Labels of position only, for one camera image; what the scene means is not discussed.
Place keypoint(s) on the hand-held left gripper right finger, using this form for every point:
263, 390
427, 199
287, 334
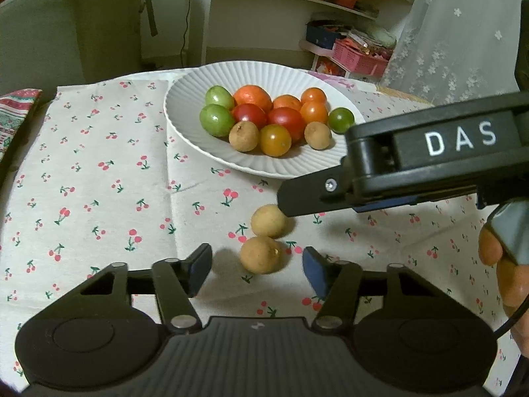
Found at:
313, 269

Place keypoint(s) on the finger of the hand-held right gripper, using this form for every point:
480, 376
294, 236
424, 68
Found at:
306, 196
384, 206

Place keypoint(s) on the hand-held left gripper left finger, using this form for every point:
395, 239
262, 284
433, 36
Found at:
201, 262

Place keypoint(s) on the tan longan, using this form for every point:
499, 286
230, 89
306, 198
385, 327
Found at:
244, 135
268, 221
260, 254
318, 134

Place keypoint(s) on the orange tomato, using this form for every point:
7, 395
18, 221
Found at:
313, 95
275, 139
314, 112

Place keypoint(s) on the green tomato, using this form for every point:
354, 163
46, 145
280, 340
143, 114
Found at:
341, 120
215, 119
219, 97

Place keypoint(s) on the white ribbed plate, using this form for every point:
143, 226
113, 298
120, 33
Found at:
186, 91

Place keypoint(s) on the person's right hand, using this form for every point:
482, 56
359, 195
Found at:
512, 285

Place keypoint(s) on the red tomato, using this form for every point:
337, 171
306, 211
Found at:
286, 122
248, 115

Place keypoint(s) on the woven straw mat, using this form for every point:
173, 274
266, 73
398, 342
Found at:
405, 95

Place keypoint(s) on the orange tangerine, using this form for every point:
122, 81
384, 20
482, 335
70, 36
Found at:
286, 102
252, 97

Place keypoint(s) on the pink plastic basket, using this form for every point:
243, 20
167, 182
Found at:
359, 60

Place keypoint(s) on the cherry print tablecloth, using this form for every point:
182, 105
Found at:
103, 173

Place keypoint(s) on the white lace curtain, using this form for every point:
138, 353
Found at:
454, 29

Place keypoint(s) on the blue storage box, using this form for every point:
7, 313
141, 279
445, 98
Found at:
320, 37

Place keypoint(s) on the white shelf unit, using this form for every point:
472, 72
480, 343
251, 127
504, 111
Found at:
203, 16

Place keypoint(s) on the pink striped pillow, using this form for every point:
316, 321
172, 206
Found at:
16, 107

